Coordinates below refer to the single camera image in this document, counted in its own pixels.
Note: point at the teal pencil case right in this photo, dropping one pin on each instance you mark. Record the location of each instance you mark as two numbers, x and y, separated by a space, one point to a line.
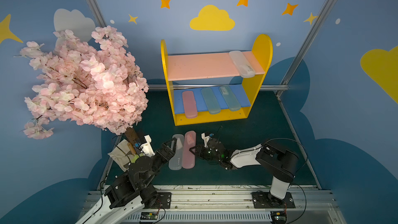
230 98

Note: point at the aluminium floor rail right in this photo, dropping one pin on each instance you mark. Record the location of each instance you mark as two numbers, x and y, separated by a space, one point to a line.
296 138

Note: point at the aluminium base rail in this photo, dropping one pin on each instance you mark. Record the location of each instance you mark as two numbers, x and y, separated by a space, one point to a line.
232 204

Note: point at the green circuit board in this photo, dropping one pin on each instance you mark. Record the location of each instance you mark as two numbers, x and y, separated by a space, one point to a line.
278 217
149 216

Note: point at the green pencil case middle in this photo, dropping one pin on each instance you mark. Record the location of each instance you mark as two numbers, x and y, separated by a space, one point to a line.
210 101

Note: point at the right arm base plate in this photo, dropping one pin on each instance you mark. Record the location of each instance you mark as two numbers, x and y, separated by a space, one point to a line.
266 200

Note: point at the pink pencil case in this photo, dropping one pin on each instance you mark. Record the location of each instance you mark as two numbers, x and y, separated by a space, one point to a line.
189 104
188 158

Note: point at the right green circuit board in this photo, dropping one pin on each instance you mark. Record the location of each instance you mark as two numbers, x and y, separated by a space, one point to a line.
278 217

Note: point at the left green circuit board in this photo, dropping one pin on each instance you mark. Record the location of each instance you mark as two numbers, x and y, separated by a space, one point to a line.
149 216

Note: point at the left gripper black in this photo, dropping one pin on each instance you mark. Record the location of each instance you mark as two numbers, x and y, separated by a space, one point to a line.
166 151

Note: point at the aluminium frame post right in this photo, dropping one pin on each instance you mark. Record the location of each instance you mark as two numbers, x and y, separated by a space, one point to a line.
313 32

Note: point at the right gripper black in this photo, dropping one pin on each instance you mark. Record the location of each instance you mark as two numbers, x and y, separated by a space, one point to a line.
205 151

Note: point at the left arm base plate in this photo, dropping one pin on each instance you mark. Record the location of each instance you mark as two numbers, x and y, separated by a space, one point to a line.
158 200

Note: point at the pink cherry blossom tree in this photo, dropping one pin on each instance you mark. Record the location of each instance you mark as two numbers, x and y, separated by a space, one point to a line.
103 87

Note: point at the yellow wooden shelf unit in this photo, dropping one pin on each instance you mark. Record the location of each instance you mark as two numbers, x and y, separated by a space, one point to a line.
197 71

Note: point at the white pencil case with label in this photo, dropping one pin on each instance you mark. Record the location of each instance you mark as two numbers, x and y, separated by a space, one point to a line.
242 64

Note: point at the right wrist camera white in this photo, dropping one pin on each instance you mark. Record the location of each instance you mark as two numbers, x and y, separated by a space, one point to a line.
206 137

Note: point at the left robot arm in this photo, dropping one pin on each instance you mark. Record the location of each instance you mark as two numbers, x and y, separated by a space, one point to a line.
132 191

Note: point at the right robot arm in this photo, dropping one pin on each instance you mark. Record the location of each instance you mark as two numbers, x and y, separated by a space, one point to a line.
280 162

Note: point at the frosted white pencil case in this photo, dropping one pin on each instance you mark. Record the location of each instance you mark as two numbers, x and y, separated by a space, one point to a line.
176 162

